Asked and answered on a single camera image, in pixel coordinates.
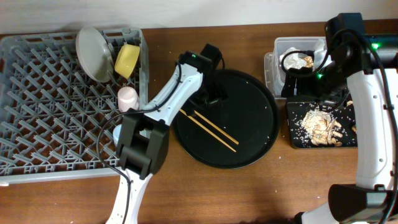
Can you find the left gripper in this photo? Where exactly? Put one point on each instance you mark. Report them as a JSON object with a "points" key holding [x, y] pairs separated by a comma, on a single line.
{"points": [[221, 93]]}

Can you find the wooden chopstick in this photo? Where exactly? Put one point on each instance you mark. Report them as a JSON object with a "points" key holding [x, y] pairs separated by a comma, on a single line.
{"points": [[216, 127], [207, 130]]}

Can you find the lower wooden chopstick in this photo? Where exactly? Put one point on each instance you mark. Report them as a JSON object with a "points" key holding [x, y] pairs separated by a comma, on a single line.
{"points": [[207, 130]]}

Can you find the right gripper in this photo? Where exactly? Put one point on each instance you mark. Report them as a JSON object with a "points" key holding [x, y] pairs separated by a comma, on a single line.
{"points": [[304, 74]]}

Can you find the clear plastic bin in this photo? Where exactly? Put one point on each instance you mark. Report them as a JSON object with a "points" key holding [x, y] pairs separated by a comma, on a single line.
{"points": [[273, 74]]}

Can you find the black rectangular tray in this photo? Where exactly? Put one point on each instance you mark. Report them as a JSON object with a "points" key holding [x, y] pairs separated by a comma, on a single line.
{"points": [[298, 106]]}

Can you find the food scraps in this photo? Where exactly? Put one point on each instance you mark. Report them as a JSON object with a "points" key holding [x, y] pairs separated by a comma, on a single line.
{"points": [[319, 124]]}

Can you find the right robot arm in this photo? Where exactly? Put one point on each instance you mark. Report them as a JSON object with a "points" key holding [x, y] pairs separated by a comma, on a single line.
{"points": [[366, 65]]}

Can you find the grey plate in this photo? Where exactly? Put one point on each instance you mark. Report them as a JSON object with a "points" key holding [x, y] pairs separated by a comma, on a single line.
{"points": [[94, 54]]}

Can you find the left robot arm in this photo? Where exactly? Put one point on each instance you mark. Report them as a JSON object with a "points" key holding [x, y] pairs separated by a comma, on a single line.
{"points": [[143, 138]]}

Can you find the upper wooden chopstick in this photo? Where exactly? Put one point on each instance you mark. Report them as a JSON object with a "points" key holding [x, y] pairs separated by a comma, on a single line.
{"points": [[216, 127]]}

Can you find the round black tray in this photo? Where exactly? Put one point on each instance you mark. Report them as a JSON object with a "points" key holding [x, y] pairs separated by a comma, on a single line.
{"points": [[250, 115]]}

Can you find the yellow bowl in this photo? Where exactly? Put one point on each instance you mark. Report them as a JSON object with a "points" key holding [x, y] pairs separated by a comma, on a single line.
{"points": [[126, 60]]}

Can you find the grey dishwasher rack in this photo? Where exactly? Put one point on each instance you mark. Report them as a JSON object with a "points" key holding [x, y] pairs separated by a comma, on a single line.
{"points": [[52, 112]]}

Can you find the blue cup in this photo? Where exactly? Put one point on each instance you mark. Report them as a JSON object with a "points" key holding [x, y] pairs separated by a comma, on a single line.
{"points": [[115, 133]]}

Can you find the white paper waste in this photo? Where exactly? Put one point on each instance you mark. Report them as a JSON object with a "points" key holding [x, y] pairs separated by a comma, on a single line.
{"points": [[298, 61]]}

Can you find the pink cup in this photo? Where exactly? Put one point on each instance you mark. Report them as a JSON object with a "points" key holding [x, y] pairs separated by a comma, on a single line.
{"points": [[127, 99]]}

